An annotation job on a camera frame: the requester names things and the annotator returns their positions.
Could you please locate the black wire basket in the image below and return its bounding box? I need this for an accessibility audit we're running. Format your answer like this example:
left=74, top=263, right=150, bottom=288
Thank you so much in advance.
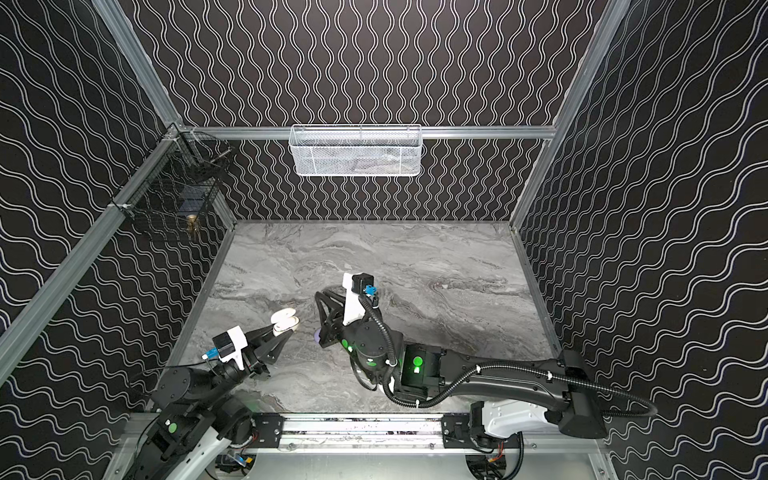
left=116, top=131, right=233, bottom=243

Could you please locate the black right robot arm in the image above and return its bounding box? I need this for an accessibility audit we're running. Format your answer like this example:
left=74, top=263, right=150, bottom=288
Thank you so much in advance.
left=314, top=290, right=658, bottom=439

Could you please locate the cream earbud charging case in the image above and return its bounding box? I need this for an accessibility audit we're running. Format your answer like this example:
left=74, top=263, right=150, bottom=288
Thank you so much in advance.
left=270, top=308, right=300, bottom=336

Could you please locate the white wire mesh basket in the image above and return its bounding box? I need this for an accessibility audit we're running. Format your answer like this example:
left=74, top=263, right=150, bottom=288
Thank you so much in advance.
left=288, top=124, right=424, bottom=177

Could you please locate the small brass object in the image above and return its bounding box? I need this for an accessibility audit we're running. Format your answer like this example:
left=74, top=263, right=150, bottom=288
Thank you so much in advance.
left=186, top=214, right=200, bottom=237

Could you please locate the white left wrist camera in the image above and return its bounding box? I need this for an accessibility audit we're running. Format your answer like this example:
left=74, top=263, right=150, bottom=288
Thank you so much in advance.
left=201, top=326, right=248, bottom=371

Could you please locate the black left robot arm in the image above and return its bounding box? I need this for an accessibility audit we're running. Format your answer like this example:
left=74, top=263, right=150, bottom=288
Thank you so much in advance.
left=124, top=324, right=297, bottom=479

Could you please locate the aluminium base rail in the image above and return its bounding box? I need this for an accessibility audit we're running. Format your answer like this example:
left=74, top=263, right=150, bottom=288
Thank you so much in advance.
left=110, top=411, right=607, bottom=480

